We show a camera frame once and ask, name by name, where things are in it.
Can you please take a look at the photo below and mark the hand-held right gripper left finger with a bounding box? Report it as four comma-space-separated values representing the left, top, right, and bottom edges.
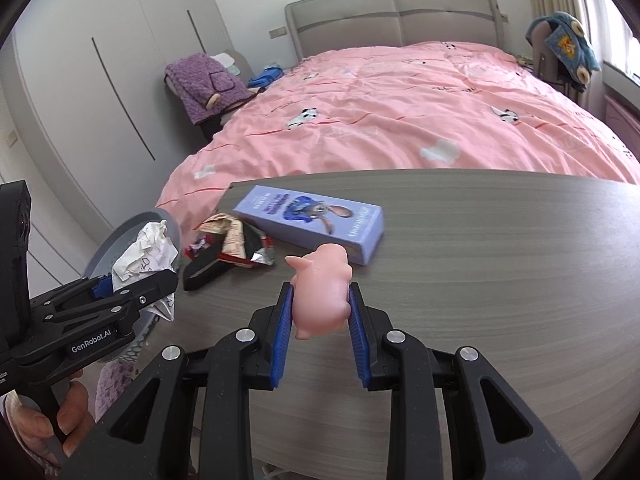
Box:
60, 281, 296, 480

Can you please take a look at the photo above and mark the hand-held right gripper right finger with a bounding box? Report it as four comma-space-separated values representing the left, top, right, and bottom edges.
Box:
347, 282, 583, 480

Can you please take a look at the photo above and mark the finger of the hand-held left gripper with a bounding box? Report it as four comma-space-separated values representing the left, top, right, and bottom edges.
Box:
45, 267, 179, 335
30, 274, 115, 311

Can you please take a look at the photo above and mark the blue-grey perforated plastic basket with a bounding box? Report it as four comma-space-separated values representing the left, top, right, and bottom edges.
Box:
82, 210, 183, 361

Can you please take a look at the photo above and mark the white paper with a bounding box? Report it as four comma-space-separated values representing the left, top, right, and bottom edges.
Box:
111, 220, 179, 322

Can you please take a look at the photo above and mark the pink pig toy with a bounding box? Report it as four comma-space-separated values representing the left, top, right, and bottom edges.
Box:
285, 242, 353, 341

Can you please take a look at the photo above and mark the person's left hand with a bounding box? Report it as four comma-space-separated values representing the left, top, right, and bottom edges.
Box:
16, 367, 97, 467

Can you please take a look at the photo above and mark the dark foil wrapper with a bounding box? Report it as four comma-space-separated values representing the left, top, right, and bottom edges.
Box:
181, 245, 241, 292

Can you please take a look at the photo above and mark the purple rug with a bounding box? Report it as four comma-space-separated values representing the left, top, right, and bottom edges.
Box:
92, 355, 146, 421

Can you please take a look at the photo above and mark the cream and red snack wrapper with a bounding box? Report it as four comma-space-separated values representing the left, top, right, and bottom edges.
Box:
187, 212, 276, 268

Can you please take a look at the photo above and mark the purple cartoon rabbit box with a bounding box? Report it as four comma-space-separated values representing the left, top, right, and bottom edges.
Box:
234, 185, 385, 267

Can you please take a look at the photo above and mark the white wardrobe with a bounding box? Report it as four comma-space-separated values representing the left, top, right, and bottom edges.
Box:
0, 0, 236, 281

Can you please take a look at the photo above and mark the purple fleece robe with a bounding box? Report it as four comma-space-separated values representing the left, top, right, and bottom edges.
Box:
165, 52, 253, 126

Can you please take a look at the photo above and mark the bed with pink duvet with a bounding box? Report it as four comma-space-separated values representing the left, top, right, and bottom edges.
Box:
155, 41, 640, 211

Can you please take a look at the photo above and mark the blue bag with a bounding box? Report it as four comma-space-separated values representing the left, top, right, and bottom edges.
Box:
247, 64, 285, 90

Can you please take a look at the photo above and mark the grey chair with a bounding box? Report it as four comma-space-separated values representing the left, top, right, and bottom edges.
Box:
165, 50, 266, 143

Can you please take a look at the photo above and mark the grey padded headboard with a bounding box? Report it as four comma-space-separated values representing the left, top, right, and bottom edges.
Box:
284, 0, 511, 63

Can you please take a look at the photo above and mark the brown chair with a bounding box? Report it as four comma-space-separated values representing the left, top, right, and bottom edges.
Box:
525, 22, 586, 106

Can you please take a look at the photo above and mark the window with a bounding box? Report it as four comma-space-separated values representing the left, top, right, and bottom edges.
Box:
585, 0, 640, 86

